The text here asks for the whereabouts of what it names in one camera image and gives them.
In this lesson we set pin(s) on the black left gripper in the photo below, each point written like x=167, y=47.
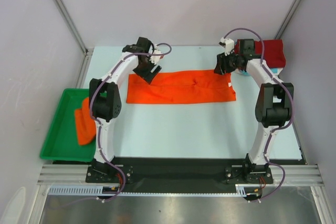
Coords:
x=148, y=76

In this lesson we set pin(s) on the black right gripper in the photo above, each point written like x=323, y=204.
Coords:
x=221, y=64

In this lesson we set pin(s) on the orange t shirt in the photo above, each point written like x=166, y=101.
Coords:
x=182, y=87
x=85, y=125

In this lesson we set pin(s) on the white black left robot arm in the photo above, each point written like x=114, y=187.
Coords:
x=105, y=103

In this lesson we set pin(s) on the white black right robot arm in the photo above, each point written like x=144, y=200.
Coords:
x=274, y=105

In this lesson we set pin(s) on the folded dark red t shirt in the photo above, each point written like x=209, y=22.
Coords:
x=273, y=54

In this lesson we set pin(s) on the folded turquoise t shirt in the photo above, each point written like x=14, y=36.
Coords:
x=274, y=70

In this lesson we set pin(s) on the orange t shirt in tray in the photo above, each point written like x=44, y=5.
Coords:
x=85, y=125

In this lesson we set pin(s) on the green plastic tray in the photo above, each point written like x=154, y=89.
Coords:
x=61, y=140

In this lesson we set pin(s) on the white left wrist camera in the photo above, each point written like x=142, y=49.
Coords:
x=156, y=56

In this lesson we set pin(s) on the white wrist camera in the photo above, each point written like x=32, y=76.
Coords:
x=156, y=56
x=228, y=45

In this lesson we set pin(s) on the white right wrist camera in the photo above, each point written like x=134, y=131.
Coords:
x=228, y=45

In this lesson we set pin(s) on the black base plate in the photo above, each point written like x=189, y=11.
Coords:
x=186, y=176

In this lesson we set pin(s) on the left aluminium corner post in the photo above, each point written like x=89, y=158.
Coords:
x=71, y=25

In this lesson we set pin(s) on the aluminium corner post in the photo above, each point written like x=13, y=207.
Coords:
x=71, y=25
x=288, y=18

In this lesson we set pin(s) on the right aluminium corner post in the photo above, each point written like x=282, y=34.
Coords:
x=288, y=18

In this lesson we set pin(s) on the grey slotted cable duct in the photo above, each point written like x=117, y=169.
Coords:
x=105, y=191

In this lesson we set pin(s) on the aluminium front rail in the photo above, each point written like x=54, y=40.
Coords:
x=296, y=174

